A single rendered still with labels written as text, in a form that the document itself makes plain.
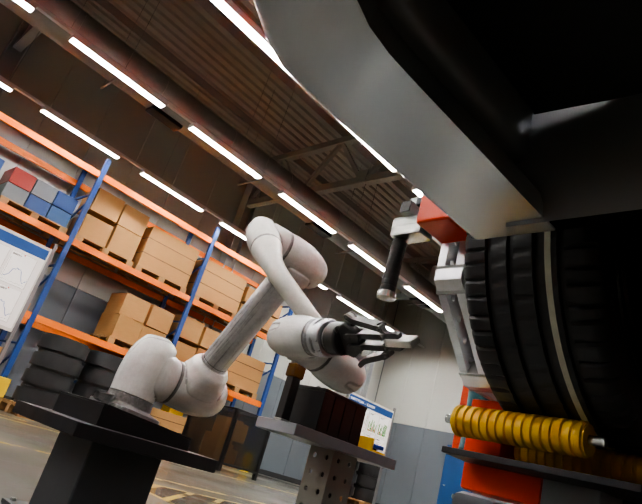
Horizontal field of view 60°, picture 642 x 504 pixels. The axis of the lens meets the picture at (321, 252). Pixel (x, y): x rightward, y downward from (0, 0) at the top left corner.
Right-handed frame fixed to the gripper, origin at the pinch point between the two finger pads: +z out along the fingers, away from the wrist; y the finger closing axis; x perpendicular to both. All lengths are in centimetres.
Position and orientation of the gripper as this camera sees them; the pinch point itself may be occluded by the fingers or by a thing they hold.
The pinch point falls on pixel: (401, 341)
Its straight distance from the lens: 116.0
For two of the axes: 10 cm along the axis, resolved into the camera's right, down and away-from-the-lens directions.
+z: 6.8, -0.8, -7.3
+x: 6.8, -3.2, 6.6
